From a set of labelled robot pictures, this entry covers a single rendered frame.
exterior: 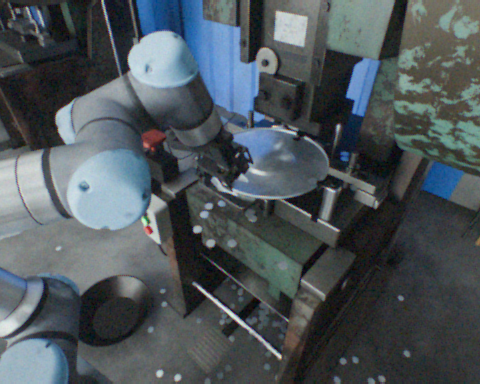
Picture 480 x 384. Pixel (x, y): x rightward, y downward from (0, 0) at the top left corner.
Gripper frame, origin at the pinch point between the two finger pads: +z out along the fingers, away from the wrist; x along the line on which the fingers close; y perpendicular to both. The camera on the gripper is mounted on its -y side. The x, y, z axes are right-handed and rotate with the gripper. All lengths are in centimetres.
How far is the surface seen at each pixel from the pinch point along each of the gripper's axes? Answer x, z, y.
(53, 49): 29, 27, -155
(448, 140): 7.0, -26.4, 34.0
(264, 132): 21.9, 11.5, -7.9
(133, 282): -38, 64, -48
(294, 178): 10.9, 6.4, 9.3
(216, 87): 104, 118, -138
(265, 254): -5.4, 18.9, 9.3
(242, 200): -1.1, 1.0, 4.7
